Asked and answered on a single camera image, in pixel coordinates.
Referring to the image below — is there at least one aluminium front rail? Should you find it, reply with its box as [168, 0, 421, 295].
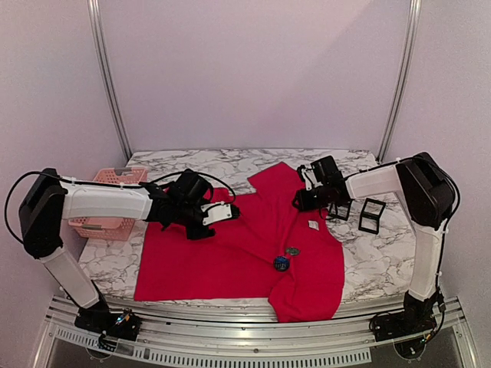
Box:
[33, 296, 480, 367]

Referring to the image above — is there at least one aluminium post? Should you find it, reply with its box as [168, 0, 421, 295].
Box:
[376, 0, 422, 162]
[87, 0, 133, 161]

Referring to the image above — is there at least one blue round brooch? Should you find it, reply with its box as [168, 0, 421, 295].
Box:
[273, 255, 290, 272]

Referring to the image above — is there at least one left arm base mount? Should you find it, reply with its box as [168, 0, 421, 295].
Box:
[74, 308, 142, 353]

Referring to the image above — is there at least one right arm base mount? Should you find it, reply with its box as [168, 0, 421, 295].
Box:
[369, 307, 441, 360]

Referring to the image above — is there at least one left aluminium post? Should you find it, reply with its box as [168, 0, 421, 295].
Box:
[87, 0, 133, 161]

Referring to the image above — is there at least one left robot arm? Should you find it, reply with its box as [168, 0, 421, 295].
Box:
[13, 168, 240, 333]

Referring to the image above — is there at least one pink plastic basket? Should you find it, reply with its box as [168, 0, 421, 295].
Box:
[62, 167, 152, 241]

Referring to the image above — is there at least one black brooch box left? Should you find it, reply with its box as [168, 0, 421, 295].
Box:
[328, 201, 352, 221]

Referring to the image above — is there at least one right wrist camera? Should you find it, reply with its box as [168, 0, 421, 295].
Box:
[296, 165, 318, 191]

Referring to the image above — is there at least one right aluminium post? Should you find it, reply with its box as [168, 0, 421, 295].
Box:
[376, 0, 422, 162]

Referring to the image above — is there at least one black brooch box right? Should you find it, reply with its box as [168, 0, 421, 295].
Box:
[358, 198, 387, 235]

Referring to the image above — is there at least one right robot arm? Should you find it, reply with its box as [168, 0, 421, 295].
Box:
[292, 152, 460, 334]

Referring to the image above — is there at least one green round brooch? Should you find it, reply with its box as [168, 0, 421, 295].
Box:
[285, 247, 301, 256]

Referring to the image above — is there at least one black brooch box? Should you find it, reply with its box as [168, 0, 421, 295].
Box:
[358, 198, 387, 235]
[328, 201, 352, 221]

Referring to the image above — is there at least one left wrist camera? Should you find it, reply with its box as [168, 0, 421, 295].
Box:
[201, 202, 240, 225]

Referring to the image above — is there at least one red t-shirt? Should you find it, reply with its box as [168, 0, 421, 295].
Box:
[133, 163, 344, 323]

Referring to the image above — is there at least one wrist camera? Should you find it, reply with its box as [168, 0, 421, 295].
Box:
[296, 165, 318, 191]
[201, 202, 240, 225]

